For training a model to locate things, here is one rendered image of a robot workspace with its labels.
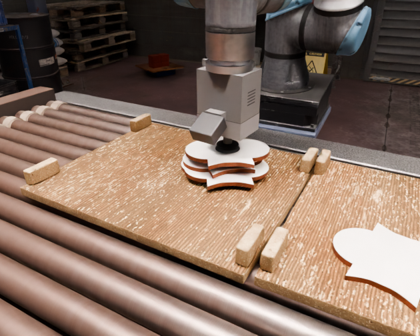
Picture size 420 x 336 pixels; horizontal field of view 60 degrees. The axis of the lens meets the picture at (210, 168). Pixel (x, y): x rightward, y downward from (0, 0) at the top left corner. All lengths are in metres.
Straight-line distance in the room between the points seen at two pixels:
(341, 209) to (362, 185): 0.09
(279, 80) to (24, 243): 0.76
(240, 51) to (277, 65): 0.51
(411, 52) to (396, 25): 0.38
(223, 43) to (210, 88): 0.08
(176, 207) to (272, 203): 0.15
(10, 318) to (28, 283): 0.05
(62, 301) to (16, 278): 0.08
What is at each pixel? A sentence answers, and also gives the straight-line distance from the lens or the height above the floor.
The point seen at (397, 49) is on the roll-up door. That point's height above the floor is 0.43.
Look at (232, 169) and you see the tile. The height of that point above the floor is 0.96.
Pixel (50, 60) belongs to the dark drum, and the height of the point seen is 0.45.
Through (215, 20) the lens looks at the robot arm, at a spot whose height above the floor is 1.19.
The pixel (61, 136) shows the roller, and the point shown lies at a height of 0.92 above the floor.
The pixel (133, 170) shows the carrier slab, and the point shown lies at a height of 0.94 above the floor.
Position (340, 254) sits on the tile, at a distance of 0.49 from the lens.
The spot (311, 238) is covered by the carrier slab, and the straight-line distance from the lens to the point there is 0.51.
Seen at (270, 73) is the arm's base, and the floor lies 1.00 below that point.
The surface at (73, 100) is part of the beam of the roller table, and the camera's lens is 1.18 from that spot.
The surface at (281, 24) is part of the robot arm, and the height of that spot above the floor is 1.13.
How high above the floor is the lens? 1.25
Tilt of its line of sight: 28 degrees down
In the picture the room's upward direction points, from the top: straight up
